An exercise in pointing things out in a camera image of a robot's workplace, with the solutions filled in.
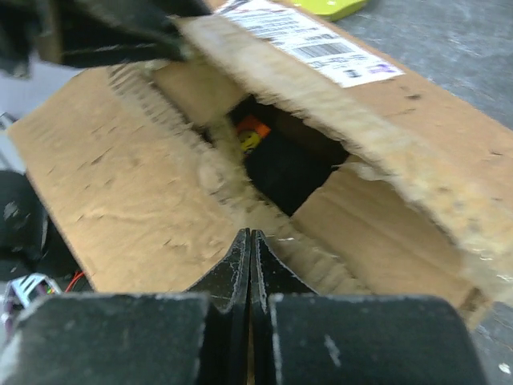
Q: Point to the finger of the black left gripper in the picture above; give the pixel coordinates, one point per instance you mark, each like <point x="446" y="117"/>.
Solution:
<point x="101" y="33"/>

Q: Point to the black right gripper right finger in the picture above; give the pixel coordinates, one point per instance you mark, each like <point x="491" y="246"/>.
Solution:
<point x="302" y="337"/>

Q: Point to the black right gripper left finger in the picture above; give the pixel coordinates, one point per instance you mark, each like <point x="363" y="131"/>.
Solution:
<point x="199" y="336"/>

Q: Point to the brown cardboard express box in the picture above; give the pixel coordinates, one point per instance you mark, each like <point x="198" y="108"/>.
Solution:
<point x="371" y="181"/>

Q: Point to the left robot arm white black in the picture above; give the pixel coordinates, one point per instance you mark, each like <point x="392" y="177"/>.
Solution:
<point x="30" y="243"/>

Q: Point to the orange yellow toy in box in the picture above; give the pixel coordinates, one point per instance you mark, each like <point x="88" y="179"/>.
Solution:
<point x="250" y="132"/>

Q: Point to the green dotted plate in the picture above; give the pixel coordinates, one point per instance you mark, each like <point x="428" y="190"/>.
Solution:
<point x="331" y="10"/>

